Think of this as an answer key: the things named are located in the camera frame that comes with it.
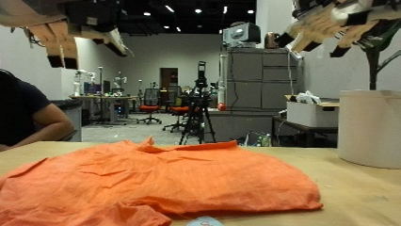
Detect orange button-up shirt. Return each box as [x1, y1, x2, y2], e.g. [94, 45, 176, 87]
[0, 136, 325, 226]

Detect white power strip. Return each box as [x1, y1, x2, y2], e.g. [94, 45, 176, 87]
[285, 46, 305, 60]

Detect copper electric kettle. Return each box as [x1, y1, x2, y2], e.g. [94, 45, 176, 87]
[264, 31, 282, 50]

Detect green potted plant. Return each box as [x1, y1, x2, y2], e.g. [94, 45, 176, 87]
[362, 18, 401, 91]

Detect grey box monitor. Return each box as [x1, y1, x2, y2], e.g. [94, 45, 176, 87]
[221, 22, 262, 49]

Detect crumpled white paper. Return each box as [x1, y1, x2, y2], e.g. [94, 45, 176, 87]
[294, 90, 322, 105]

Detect tall grey drawer cabinet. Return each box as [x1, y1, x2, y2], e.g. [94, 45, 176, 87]
[220, 47, 306, 112]

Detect long wooden work desk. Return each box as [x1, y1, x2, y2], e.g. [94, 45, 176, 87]
[70, 94, 138, 125]

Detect brown door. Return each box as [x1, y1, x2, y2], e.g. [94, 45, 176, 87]
[158, 67, 180, 90]

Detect white storage box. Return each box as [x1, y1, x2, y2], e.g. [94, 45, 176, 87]
[285, 101, 341, 128]

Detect grey counter with black top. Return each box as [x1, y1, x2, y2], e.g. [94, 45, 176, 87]
[49, 98, 84, 142]

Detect orange office chair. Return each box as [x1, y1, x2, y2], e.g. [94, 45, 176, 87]
[161, 93, 192, 133]
[137, 88, 162, 125]

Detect person in dark shirt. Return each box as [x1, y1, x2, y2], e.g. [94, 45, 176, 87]
[0, 69, 53, 149]

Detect black side table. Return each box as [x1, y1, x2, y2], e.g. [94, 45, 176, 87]
[272, 115, 338, 148]

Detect large white plant pot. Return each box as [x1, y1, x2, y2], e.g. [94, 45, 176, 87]
[337, 89, 401, 170]

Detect low grey cabinet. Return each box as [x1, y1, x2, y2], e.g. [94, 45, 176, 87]
[205, 109, 279, 143]

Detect green plastic bottles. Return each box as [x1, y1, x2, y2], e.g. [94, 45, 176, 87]
[254, 133, 273, 148]

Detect white barcode price tag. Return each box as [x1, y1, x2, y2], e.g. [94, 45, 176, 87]
[185, 216, 224, 226]

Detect black camera tripod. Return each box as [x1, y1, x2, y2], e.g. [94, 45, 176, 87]
[180, 60, 218, 146]

